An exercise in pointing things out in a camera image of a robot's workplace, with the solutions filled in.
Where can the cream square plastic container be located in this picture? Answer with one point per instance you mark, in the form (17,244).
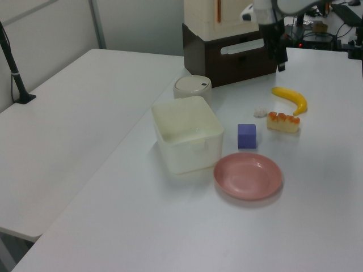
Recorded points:
(184,133)

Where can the orange topped bread slice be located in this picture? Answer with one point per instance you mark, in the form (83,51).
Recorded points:
(283,123)

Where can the small brown cardboard object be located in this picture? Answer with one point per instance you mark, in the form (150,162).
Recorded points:
(319,26)

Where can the black box with red light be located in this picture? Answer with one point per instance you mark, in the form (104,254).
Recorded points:
(316,41)

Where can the black table clamp mount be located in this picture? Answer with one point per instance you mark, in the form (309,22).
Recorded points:
(354,45)

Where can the yellow banana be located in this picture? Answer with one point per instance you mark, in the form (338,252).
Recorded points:
(293,97)

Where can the black camera stand pole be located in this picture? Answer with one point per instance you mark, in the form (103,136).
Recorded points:
(14,71)

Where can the black monitor stand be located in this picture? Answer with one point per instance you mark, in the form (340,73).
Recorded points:
(301,18)

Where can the pink plate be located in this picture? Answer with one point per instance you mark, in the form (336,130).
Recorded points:
(246,175)

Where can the black keyboard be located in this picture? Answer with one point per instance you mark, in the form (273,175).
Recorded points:
(347,12)

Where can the dark brown drawer box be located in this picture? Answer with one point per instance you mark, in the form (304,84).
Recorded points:
(215,62)

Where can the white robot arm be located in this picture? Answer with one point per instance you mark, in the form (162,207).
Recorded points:
(292,5)

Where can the grey partition post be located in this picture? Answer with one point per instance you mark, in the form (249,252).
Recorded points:
(97,22)

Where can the small white crumpled lump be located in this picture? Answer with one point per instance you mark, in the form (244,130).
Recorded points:
(260,112)

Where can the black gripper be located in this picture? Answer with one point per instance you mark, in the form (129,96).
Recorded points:
(270,31)

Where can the small round lidded bin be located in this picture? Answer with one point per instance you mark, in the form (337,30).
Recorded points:
(193,86)

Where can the purple cube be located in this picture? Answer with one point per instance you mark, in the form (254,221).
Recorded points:
(247,136)

